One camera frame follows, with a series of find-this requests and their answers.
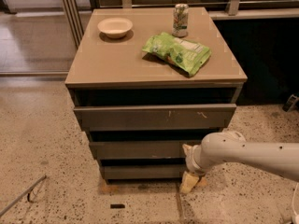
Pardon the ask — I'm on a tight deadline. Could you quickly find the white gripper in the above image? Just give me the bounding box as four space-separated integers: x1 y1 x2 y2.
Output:
179 144 206 194

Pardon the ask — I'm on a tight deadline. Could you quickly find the grey top drawer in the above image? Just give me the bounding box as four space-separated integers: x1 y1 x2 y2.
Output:
74 104 236 131

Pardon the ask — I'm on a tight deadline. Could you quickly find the metal door frame post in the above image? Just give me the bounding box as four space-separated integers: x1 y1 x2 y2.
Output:
62 0 83 49

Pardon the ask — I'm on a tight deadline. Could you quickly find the grey bottom drawer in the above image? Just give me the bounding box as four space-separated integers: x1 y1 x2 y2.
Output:
100 164 186 180

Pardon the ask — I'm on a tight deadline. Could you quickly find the green chip bag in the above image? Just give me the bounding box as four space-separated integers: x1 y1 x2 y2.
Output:
142 33 211 77

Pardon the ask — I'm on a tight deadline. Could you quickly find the grey drawer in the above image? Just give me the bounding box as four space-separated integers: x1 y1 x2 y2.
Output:
100 164 186 180
89 140 201 160
74 104 236 131

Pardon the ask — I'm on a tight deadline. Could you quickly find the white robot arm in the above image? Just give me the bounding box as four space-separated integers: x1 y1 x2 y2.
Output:
179 132 299 194

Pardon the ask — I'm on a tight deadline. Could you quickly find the white paper bowl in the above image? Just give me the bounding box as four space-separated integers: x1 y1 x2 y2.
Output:
97 18 133 39

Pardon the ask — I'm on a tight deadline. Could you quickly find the black device on floor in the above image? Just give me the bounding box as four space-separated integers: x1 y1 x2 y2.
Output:
282 93 299 112

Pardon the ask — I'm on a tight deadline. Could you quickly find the grey three-drawer cabinet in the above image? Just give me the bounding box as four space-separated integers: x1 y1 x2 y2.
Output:
65 7 247 169

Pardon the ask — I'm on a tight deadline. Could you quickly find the grey metal rod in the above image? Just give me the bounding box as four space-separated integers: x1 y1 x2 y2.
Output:
0 175 47 217

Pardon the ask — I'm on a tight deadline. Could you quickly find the small black floor object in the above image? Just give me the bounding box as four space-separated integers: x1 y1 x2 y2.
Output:
110 203 125 209

